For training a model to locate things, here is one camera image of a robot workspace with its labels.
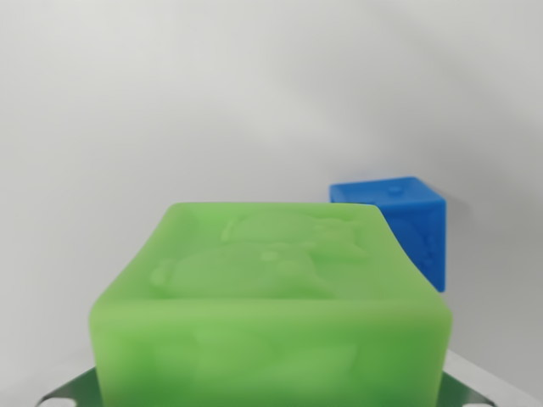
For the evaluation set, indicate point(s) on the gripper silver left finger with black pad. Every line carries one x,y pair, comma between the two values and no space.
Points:
74,388

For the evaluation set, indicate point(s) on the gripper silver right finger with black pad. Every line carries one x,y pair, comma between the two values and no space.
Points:
475,386

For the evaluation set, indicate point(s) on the green embossed cube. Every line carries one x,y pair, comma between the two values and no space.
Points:
267,330

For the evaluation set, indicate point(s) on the blue embossed cube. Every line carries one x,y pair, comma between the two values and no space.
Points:
418,220

